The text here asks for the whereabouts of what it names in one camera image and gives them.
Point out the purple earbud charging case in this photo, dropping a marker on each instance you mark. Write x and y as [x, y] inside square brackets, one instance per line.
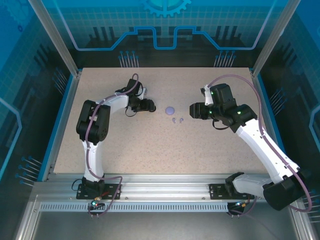
[170, 110]

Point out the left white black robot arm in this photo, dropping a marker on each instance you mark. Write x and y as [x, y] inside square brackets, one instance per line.
[93, 160]

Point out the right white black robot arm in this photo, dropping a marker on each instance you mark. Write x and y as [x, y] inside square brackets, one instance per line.
[260, 147]

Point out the right green LED connector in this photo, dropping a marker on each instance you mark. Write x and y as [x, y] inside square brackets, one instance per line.
[241, 205]

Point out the green led connector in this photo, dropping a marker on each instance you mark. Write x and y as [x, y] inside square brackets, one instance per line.
[241, 205]
[95, 202]

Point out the left green LED connector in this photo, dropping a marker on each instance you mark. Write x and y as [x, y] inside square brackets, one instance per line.
[95, 202]

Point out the grey metal tray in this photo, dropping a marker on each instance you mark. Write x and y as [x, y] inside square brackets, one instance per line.
[160, 225]

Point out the aluminium table side rail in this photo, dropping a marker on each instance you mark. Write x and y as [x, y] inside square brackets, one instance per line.
[71, 92]

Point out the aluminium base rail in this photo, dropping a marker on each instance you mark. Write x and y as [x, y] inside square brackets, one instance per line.
[162, 185]

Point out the right aluminium frame post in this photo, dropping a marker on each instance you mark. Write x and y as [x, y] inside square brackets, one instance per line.
[272, 37]

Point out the aluminium frame post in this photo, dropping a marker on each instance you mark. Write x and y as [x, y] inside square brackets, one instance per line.
[57, 42]
[272, 37]

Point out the left aluminium frame post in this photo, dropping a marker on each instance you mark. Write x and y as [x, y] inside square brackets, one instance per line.
[57, 42]

